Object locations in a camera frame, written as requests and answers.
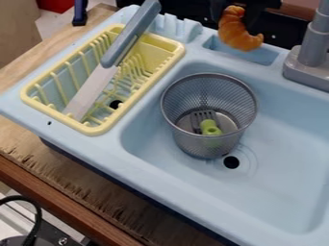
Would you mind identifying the red box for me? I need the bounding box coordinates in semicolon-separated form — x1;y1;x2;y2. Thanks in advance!
35;0;78;14

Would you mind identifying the light blue toy sink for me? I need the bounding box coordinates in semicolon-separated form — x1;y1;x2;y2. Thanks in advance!
0;4;329;246

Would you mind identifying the grey tool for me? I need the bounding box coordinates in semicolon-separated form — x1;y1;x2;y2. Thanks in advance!
189;109;221;135

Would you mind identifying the green toy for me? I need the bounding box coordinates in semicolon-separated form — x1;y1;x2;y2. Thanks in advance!
199;118;225;137

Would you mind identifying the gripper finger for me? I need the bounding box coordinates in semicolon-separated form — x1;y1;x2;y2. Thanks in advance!
209;5;229;25
242;7;269;37

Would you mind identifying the grey tap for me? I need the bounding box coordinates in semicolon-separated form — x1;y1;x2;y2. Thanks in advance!
281;0;329;93

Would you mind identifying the cardboard box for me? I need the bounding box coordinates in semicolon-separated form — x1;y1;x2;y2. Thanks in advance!
0;0;45;69

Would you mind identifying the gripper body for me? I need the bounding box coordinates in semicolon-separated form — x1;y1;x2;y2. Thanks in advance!
208;0;285;11

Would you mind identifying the silver mesh basket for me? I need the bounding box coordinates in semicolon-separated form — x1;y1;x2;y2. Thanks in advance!
159;72;259;160

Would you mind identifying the orange toy croissant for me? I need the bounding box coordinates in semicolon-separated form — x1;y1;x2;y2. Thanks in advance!
216;4;266;53

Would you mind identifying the blue and black clamp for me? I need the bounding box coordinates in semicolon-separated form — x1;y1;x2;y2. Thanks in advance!
70;0;90;27

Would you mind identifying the yellow dish rack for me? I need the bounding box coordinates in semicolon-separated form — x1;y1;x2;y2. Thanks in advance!
19;23;189;136

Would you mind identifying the toy knife with grey handle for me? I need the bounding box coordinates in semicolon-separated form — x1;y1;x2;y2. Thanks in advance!
62;0;164;123

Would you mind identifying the black cable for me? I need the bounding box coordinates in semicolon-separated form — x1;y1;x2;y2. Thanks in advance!
0;194;44;246

